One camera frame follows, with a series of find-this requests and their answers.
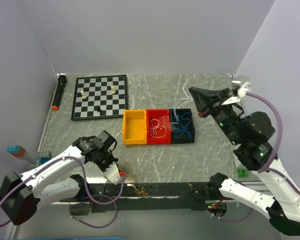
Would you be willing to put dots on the toy brick structure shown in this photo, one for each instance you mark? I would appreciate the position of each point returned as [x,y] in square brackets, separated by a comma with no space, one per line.
[39,158]

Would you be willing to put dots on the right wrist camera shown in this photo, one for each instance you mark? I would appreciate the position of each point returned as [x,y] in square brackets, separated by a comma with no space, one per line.
[238,92]

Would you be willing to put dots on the black plastic bin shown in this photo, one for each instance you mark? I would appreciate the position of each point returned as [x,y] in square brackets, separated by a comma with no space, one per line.
[182,126]

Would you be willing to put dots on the yellow plastic bin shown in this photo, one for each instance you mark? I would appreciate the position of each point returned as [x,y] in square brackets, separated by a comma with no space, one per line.
[134,129]

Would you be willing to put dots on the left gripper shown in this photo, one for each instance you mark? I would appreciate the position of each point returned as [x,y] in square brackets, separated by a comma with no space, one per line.
[112,159]

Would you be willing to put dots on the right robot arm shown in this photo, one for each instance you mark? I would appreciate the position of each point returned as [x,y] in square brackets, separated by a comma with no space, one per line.
[257,143]

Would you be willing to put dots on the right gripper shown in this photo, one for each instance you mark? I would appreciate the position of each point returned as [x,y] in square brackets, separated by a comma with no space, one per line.
[203,98]

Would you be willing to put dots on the cream chess piece left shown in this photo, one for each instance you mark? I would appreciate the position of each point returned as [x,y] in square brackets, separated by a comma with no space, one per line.
[83,95]

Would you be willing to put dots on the red plastic bin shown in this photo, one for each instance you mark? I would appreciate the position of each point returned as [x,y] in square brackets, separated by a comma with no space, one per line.
[158,127]

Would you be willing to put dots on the black white chessboard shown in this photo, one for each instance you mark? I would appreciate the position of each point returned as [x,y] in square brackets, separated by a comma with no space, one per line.
[98,91]

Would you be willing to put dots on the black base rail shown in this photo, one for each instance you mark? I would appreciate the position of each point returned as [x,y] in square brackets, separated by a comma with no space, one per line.
[161,196]

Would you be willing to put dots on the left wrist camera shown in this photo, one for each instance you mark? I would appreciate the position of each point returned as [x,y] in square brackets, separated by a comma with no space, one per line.
[112,173]

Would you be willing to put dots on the green small block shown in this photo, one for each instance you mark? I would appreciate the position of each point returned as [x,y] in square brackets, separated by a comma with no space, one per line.
[242,173]

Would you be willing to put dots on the cream chess piece right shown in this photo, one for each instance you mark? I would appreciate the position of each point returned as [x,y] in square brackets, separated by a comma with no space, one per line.
[112,87]

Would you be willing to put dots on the cream chess piece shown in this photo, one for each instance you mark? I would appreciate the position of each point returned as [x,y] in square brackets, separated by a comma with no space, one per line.
[112,87]
[83,95]

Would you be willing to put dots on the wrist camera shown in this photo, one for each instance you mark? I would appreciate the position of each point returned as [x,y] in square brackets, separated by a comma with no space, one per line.
[112,173]
[238,92]

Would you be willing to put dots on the black marker orange cap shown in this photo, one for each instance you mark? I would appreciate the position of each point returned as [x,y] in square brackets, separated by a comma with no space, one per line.
[61,84]

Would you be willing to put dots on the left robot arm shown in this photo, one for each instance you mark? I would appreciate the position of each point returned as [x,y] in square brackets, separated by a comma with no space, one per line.
[22,195]

